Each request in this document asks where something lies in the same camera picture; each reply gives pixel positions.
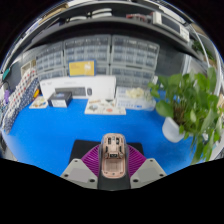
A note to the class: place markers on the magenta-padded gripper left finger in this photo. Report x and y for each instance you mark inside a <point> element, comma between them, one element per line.
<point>78,171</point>

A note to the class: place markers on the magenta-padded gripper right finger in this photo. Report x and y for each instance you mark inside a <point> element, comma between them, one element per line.
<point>148,171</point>

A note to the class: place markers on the colourful picture sheet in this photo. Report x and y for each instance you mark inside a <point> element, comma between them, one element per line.
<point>105,106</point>
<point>39,102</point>

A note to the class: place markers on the clear plastic package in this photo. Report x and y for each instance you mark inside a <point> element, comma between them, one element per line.
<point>135,98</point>

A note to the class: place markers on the small black box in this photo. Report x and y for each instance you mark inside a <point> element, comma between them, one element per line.
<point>60,99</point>

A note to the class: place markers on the green potted plant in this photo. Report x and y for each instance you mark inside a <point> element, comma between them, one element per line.
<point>190,100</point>

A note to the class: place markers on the long white keyboard box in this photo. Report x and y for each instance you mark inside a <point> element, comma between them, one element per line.
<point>103,86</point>

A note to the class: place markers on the yellow card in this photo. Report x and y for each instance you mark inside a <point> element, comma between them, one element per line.
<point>81,68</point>

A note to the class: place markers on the purple cloth item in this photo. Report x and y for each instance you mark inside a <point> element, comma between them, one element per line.
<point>6,96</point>

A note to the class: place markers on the dark overhead shelf unit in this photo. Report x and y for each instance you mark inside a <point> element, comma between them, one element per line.
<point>116,23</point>

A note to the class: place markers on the white wall crate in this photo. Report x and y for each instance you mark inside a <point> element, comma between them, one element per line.
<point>28,67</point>

